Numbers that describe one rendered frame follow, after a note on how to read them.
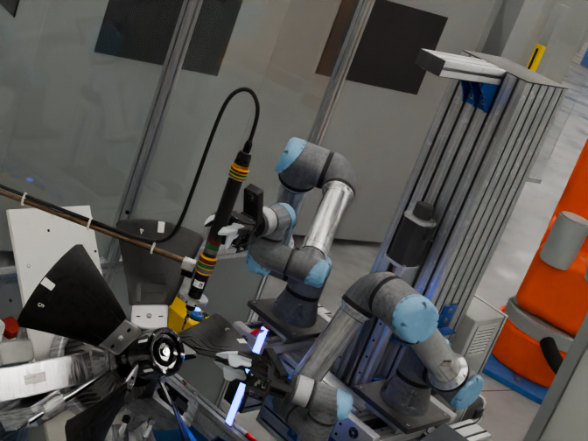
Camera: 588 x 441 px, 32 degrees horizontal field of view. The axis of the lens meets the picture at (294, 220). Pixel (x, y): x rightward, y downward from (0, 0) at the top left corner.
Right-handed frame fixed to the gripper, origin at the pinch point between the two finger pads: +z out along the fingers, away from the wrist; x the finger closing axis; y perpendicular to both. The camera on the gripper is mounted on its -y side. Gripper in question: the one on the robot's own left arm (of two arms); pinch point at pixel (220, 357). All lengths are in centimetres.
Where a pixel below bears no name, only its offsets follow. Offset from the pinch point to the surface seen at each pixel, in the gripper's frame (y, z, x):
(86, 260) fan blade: 17.6, 37.1, -24.4
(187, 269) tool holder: 2.8, 15.1, -22.7
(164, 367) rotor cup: 16.4, 12.3, -2.8
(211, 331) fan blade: -11.4, 4.4, 0.7
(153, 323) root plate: 6.5, 18.6, -7.2
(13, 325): -30, 59, 33
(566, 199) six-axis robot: -365, -174, 52
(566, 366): -114, -125, 28
